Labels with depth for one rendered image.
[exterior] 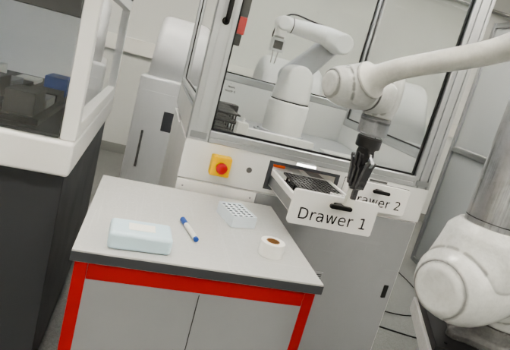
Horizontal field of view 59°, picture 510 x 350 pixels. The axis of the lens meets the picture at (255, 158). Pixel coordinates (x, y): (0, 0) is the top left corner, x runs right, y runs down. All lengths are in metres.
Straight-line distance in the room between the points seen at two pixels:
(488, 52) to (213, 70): 0.86
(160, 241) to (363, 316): 1.22
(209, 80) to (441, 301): 1.03
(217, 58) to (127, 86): 3.32
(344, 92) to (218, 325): 0.68
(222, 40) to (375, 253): 1.07
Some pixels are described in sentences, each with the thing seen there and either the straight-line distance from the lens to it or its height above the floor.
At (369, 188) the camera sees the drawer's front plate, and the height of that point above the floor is 0.91.
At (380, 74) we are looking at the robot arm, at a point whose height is 1.31.
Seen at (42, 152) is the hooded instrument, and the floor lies 0.86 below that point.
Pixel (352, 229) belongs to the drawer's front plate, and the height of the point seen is 0.83.
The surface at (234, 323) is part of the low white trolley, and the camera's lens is 1.22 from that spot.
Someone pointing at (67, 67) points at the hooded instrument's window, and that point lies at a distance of 1.36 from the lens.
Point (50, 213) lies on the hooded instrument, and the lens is 1.53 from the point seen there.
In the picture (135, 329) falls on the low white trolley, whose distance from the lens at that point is 1.20.
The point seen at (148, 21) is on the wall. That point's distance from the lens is 4.82.
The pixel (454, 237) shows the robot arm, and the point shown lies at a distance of 0.97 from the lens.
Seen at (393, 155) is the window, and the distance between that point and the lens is 1.88.
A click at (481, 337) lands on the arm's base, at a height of 0.80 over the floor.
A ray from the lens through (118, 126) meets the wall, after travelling 4.93.
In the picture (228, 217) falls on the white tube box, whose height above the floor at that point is 0.78.
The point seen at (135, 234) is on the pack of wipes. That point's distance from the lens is 1.10.
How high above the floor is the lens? 1.25
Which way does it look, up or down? 11 degrees down
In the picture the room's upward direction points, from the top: 15 degrees clockwise
